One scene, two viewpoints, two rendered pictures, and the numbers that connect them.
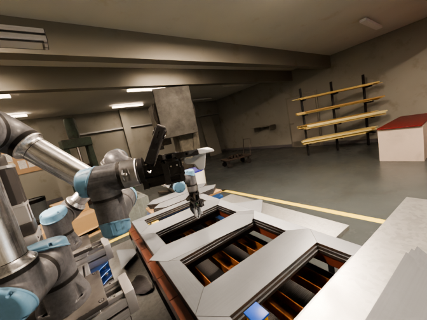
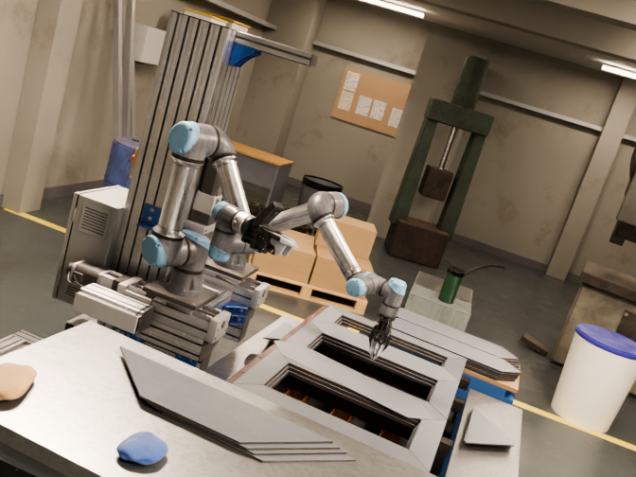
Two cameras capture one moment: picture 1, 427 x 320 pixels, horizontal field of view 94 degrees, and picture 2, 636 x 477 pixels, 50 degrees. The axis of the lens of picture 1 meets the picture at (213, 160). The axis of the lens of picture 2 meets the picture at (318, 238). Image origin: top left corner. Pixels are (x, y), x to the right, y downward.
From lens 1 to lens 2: 1.78 m
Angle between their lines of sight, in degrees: 46
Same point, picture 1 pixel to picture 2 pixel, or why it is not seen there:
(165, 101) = not seen: outside the picture
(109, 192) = (223, 226)
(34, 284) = (169, 252)
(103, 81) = (556, 22)
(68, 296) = (183, 282)
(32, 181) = (356, 146)
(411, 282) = (291, 429)
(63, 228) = not seen: hidden behind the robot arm
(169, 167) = (258, 237)
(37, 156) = (221, 174)
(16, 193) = (215, 185)
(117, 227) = (215, 252)
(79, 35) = not seen: outside the picture
